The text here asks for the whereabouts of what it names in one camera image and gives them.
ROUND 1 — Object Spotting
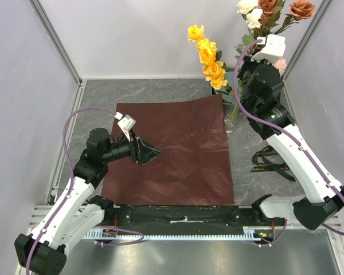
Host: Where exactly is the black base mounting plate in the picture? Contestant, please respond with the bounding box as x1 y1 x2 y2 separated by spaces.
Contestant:
101 205 284 236

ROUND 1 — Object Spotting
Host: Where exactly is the light blue cable duct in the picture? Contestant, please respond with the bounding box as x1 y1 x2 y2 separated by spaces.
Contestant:
83 228 274 241

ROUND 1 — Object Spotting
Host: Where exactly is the pink rose stem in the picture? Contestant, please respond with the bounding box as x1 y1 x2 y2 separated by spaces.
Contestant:
273 57 287 77

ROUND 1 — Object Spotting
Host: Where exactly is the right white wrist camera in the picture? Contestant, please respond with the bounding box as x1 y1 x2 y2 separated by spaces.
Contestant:
251 34 286 65

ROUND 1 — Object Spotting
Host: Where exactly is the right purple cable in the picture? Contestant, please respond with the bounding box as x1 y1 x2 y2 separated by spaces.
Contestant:
232 38 344 248

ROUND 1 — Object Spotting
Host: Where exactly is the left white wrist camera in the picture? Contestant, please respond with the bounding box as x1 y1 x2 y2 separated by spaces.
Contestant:
115 112 136 142

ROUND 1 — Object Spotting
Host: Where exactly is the purple cable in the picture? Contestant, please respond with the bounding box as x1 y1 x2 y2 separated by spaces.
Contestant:
232 38 344 248
25 107 146 275

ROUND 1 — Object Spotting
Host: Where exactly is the aluminium corner post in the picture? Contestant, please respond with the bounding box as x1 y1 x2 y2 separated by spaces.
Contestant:
29 0 83 85
283 0 333 81

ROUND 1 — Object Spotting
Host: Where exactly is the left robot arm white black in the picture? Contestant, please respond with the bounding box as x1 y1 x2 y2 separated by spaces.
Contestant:
14 128 161 274

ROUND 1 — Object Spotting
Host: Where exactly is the yellow rose stem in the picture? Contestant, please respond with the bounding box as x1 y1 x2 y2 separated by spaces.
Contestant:
187 24 241 127

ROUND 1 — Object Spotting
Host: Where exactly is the orange brown flower stem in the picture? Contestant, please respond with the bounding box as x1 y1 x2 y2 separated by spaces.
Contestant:
253 0 316 38

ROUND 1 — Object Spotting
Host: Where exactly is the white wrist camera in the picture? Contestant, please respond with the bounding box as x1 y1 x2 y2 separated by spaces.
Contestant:
115 112 136 142
251 34 286 65

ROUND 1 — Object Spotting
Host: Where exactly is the white rose stem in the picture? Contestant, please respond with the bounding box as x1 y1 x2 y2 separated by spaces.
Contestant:
235 0 263 54

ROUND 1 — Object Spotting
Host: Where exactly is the dark green tray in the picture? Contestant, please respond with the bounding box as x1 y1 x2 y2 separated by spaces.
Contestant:
212 88 239 115

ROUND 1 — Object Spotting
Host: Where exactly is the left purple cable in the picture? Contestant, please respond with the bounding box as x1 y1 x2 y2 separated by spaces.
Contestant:
25 107 146 275

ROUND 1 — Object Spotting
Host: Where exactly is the right aluminium corner post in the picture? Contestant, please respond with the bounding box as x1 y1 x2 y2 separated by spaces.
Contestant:
283 0 333 81

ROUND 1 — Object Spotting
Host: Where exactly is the flower bouquet red paper wrap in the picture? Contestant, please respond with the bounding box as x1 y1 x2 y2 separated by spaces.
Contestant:
101 95 234 205

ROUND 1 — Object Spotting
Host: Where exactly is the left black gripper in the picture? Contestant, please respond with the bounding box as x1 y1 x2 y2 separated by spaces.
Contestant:
102 129 161 165

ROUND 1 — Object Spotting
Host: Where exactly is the teal ceramic plate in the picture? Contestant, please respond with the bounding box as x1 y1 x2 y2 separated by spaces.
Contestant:
215 71 235 104

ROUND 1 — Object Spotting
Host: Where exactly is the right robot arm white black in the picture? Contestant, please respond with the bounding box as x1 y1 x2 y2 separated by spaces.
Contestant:
238 57 344 230

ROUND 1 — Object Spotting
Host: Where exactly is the clear glass vase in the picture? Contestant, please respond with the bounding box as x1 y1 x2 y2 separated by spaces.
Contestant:
224 90 240 133

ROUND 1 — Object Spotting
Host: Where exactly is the black ribbon gold lettering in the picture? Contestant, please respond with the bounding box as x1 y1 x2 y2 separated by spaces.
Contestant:
251 146 296 182

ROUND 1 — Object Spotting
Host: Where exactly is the left aluminium corner post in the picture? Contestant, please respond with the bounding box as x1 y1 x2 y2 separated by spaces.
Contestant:
29 0 83 85

